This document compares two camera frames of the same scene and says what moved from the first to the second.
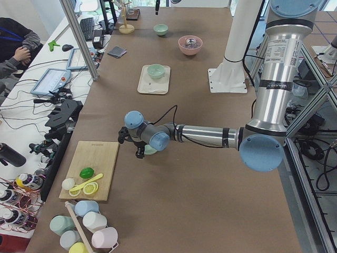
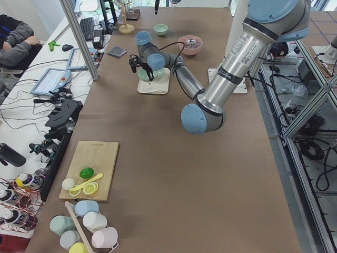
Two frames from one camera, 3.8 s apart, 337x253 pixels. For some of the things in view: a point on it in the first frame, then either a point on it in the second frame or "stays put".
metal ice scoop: [190, 42] stays put
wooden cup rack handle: [79, 227] stays put
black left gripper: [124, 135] → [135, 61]
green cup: [60, 224] stays put
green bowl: [148, 150] → [142, 74]
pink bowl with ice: [190, 44] stays put
